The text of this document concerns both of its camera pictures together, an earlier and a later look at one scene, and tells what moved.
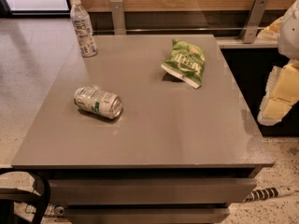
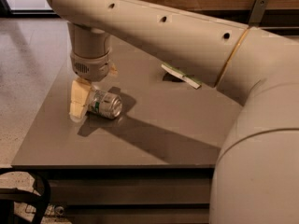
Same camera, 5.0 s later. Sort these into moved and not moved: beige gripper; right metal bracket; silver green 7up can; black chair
Moved: beige gripper
Not moved: black chair; right metal bracket; silver green 7up can
